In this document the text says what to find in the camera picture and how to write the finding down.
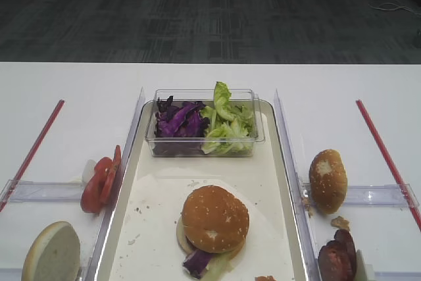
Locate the tomato slices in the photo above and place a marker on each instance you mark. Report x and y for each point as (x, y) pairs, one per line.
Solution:
(98, 190)

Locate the cut bun half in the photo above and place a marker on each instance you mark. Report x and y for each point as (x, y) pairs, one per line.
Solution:
(54, 254)

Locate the purple cabbage in box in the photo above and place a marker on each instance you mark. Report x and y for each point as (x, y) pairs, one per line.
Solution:
(183, 121)

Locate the sesame top bun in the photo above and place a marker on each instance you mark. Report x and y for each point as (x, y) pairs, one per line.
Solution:
(214, 220)

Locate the green lettuce in box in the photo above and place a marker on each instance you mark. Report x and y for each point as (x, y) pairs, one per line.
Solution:
(227, 125)

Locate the left red rod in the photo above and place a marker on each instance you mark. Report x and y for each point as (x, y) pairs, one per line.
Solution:
(36, 143)

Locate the red rod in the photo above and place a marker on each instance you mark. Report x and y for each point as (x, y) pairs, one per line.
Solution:
(36, 143)
(390, 163)

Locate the clear plastic salad box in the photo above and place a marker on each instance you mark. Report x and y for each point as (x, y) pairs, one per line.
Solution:
(191, 147)

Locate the right red rod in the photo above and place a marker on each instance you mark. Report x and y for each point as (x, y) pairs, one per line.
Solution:
(390, 163)

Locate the sausage slices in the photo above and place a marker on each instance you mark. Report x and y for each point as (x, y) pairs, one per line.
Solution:
(337, 260)

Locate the lettuce leaf on bun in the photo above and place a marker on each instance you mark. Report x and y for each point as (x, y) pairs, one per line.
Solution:
(217, 267)

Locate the bottom bun on tray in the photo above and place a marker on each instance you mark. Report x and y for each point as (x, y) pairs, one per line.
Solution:
(189, 248)

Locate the clear rail by tomatoes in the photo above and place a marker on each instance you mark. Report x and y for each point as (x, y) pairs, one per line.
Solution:
(19, 191)

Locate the crumb piece on tray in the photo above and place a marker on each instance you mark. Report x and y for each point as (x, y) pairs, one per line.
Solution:
(265, 278)

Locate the bread crumb piece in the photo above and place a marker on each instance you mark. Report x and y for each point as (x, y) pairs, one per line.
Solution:
(340, 223)

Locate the metal tray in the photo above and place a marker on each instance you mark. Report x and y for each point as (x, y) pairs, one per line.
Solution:
(141, 242)

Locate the spare sesame bun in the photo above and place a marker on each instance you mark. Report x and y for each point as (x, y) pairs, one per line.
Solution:
(328, 181)

